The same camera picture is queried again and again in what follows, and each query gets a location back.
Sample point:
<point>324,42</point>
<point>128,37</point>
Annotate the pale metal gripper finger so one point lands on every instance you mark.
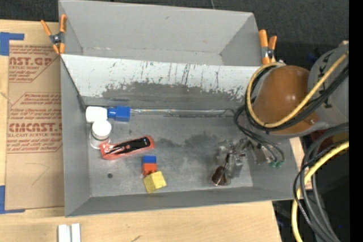
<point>235,167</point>
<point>231,148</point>

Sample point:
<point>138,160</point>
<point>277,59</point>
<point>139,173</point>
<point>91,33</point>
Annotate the brown sunglasses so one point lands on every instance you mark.
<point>219,175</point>

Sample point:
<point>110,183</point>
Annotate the grey metal bin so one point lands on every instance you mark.
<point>181,147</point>

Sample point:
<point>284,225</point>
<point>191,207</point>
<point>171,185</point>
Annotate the yellow cube block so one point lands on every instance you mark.
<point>155,182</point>

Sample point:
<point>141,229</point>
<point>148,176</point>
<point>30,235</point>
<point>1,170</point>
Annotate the blue and orange block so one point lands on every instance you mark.
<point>149,165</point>

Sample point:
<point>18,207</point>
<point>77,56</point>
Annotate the red packet with black tool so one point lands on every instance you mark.
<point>127,147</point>

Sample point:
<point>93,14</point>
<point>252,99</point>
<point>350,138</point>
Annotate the brown cardboard board red print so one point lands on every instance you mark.
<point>34,167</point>

